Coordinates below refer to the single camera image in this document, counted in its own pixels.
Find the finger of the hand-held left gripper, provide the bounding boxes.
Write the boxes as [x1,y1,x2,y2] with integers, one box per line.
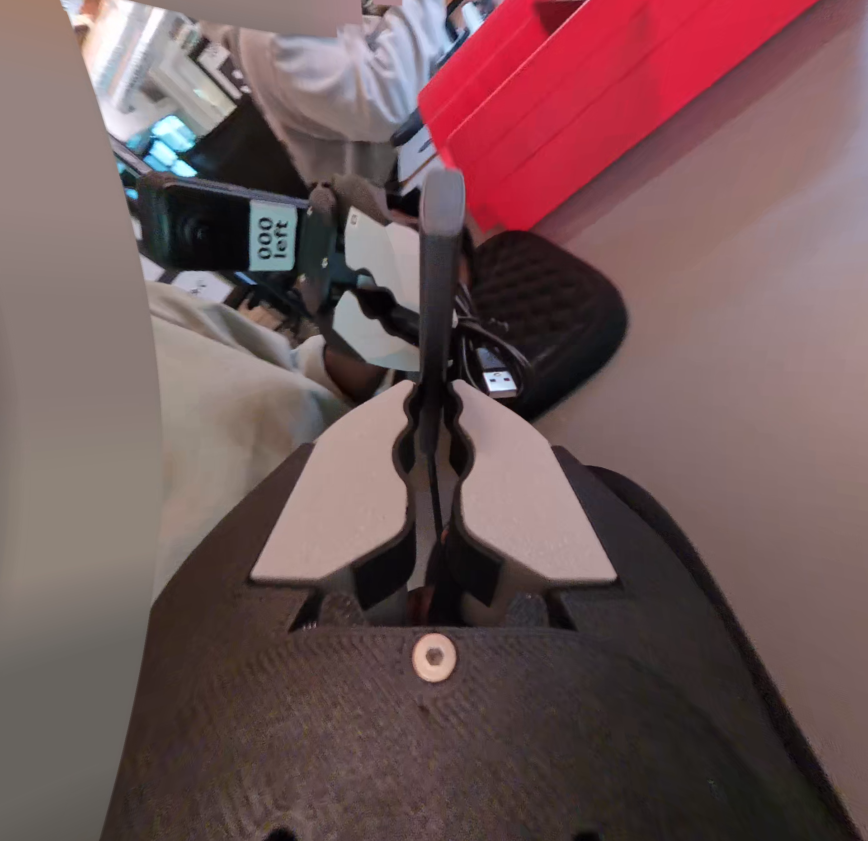
[331,288,423,373]
[339,206,423,293]

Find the black textured pad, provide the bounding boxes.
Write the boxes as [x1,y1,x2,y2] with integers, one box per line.
[467,230,629,423]

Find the person's left forearm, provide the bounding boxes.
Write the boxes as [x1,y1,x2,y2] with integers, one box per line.
[146,282,357,584]

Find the person's left hand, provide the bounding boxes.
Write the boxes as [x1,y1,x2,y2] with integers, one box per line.
[324,343,398,404]

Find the black usb-c cable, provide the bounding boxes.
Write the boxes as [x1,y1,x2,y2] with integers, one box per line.
[376,278,538,608]

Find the red paper gift bag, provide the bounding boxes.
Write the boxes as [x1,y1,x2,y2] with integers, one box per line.
[417,0,859,236]

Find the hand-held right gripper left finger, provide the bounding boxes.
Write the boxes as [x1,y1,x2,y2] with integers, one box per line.
[250,379,418,611]

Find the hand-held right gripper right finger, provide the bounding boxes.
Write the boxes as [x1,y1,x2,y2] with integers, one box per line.
[444,379,618,611]

